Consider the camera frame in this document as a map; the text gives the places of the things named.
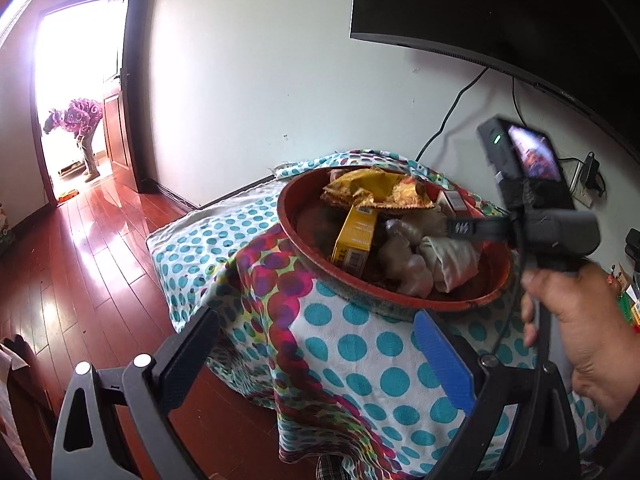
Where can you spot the crumpled white plastic bag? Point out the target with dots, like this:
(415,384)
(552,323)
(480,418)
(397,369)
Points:
(407,270)

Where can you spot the red doormat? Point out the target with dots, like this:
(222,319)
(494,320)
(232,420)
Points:
(68,197)

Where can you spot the small yellow box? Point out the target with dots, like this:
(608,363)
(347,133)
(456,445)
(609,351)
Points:
(357,235)

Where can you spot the white cloth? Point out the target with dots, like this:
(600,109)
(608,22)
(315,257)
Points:
(450,265)

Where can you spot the yellow snack packet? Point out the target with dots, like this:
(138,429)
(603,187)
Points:
(380,190)

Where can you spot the dark furniture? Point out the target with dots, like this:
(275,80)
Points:
(25,420)

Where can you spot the black wall television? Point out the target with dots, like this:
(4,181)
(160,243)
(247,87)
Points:
(475,0)

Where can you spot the teal dotted tablecloth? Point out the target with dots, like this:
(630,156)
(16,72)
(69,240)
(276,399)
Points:
(350,350)

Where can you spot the green yellow packet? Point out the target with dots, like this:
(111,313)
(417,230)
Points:
(629,305)

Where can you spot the round red tray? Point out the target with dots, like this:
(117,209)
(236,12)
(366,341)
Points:
(380,305)

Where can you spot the person's right hand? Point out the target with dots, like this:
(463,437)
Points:
(585,320)

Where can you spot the dark wooden door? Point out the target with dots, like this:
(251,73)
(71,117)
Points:
(135,110)

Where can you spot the plaid cloth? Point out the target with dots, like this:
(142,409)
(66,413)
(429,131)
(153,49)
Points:
(331,469)

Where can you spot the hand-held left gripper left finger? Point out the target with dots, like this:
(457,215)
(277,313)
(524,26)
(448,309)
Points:
(185,355)

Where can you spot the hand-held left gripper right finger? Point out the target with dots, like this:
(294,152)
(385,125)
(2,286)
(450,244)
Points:
(442,360)

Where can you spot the person's right forearm dark sleeve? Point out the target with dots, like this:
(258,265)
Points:
(620,455)

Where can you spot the black object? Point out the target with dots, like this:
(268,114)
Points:
(633,245)

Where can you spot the white wall outlet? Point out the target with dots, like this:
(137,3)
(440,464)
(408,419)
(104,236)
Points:
(580,185)

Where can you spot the black charger plug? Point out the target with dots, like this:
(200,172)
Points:
(592,172)

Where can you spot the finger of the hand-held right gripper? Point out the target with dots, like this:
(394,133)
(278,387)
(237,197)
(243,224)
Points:
(477,229)

